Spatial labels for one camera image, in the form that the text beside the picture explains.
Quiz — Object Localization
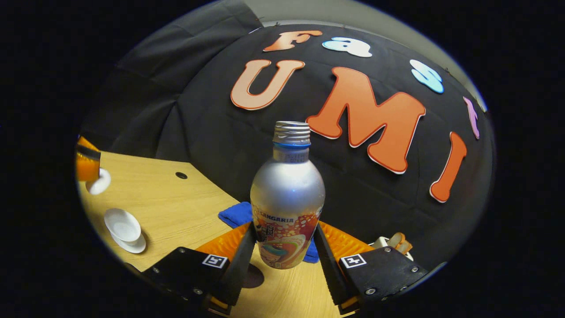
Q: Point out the silver printed water bottle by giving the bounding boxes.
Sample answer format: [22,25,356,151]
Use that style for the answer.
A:
[250,121,326,270]

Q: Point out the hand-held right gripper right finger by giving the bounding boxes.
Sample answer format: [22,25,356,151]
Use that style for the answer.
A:
[313,221,429,315]

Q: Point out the white saucer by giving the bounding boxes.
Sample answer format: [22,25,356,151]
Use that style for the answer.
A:
[110,230,147,254]

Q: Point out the blue folded towel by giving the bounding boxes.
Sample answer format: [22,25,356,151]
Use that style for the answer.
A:
[218,202,319,264]

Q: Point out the white teacup lid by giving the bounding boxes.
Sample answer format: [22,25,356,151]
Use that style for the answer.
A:
[86,168,112,196]

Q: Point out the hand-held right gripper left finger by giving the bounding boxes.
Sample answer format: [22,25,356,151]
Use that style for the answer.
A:
[141,222,257,310]

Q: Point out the white toaster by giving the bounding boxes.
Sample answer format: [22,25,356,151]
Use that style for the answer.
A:
[370,236,414,262]

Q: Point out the black backdrop cloth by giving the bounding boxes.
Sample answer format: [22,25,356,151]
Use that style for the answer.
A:
[82,0,495,270]

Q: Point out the dark round coaster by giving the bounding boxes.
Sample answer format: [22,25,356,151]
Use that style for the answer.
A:
[241,264,265,288]

